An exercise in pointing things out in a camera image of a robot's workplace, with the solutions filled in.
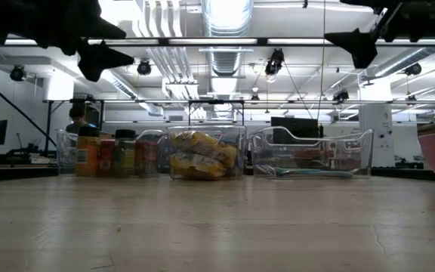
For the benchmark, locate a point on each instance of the black hanging camera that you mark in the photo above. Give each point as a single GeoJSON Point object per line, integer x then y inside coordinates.
{"type": "Point", "coordinates": [275, 61]}
{"type": "Point", "coordinates": [341, 95]}
{"type": "Point", "coordinates": [17, 73]}
{"type": "Point", "coordinates": [144, 67]}
{"type": "Point", "coordinates": [414, 69]}

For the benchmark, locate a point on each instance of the clear plastic bin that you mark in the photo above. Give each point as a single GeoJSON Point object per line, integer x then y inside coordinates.
{"type": "Point", "coordinates": [66, 151]}
{"type": "Point", "coordinates": [315, 151]}
{"type": "Point", "coordinates": [206, 130]}

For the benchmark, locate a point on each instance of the person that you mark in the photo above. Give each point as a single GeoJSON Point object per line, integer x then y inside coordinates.
{"type": "Point", "coordinates": [77, 117]}

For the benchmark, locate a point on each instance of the black aluminium rig frame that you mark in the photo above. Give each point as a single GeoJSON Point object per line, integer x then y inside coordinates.
{"type": "Point", "coordinates": [13, 173]}

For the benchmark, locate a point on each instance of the red band ramen packet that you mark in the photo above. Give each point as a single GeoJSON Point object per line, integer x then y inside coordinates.
{"type": "Point", "coordinates": [206, 145]}

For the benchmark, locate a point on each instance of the silver ventilation duct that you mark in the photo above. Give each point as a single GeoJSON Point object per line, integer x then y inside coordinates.
{"type": "Point", "coordinates": [227, 22]}

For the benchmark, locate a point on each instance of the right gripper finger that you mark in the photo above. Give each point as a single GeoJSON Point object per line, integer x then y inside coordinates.
{"type": "Point", "coordinates": [357, 45]}

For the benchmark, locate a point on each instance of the black frame stand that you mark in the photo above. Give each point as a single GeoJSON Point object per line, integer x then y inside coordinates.
{"type": "Point", "coordinates": [216, 101]}

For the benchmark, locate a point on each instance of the black tripod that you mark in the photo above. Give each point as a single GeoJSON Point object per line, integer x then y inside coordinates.
{"type": "Point", "coordinates": [10, 104]}

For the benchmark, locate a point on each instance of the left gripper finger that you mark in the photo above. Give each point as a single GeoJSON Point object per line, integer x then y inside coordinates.
{"type": "Point", "coordinates": [96, 60]}
{"type": "Point", "coordinates": [110, 28]}

